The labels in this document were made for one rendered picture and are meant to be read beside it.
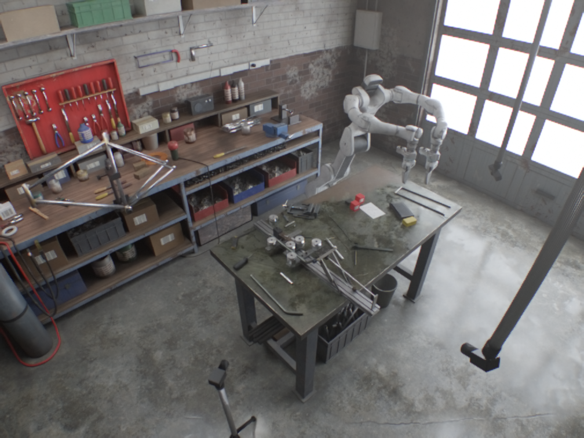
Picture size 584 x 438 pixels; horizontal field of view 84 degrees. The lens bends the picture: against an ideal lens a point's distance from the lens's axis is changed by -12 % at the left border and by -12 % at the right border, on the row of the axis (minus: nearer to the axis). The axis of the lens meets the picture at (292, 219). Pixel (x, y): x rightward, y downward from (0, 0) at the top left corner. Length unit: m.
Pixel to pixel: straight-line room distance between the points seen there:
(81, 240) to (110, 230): 0.22
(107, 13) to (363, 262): 2.43
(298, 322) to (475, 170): 3.42
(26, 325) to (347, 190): 2.41
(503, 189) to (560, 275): 1.24
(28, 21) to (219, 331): 2.49
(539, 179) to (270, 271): 3.28
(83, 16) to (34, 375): 2.54
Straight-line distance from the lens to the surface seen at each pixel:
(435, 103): 2.66
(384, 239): 2.19
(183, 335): 2.86
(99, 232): 2.99
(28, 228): 2.93
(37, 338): 3.06
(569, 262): 4.19
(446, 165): 4.83
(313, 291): 1.85
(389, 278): 2.95
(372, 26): 4.81
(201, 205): 3.37
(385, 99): 2.75
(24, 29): 2.96
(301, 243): 1.99
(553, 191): 4.46
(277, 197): 3.85
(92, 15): 3.02
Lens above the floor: 2.26
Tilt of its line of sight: 37 degrees down
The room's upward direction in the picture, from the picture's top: straight up
